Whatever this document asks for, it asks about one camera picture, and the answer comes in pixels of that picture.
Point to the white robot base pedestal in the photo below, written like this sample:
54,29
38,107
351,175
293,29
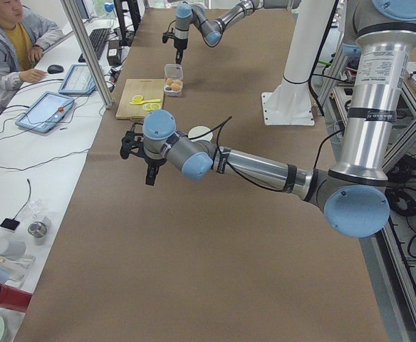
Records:
290,102

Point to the black computer mouse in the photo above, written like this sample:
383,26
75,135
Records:
54,69

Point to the clear plastic egg box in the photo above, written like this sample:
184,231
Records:
175,72

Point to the wooden cutting board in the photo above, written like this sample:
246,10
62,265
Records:
148,88

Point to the yellow plastic knife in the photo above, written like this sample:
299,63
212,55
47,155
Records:
142,102

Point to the red cylinder cup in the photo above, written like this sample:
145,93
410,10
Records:
14,299

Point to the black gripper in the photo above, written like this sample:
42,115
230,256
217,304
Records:
153,164
179,43

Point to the blue teach pendant far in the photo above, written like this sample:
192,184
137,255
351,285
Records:
78,81

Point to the person in grey jacket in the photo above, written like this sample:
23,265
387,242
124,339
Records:
24,36

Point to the brown egg from bowl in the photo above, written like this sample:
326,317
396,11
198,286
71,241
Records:
177,84

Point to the blue teach pendant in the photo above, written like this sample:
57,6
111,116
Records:
46,112
78,81

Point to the grey cup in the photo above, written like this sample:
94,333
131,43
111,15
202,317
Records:
12,249

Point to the small black pad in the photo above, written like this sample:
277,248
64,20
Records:
10,224

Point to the white ceramic bowl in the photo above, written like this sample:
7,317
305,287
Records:
200,133

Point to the steel cup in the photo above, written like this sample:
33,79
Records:
39,230

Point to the black keyboard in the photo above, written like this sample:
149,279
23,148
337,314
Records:
98,39

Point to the blue teach pendant near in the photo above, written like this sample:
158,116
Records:
46,112

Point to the aluminium frame post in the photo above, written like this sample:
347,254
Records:
74,18

